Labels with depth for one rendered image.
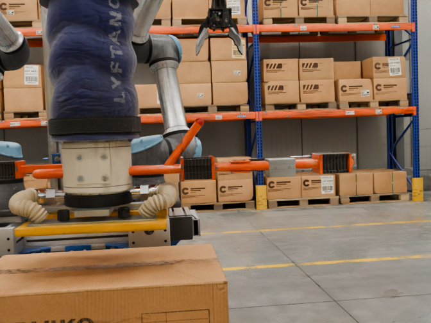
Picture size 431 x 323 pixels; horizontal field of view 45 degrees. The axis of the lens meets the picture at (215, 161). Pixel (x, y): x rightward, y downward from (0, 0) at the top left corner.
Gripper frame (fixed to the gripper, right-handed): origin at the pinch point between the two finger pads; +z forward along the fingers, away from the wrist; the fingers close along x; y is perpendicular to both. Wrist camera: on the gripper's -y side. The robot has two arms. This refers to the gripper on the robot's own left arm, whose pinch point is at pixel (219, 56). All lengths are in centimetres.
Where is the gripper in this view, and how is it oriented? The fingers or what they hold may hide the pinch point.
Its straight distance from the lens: 173.6
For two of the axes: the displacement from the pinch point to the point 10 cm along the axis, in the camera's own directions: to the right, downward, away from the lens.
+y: 1.1, 0.5, -9.9
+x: 9.9, -0.4, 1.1
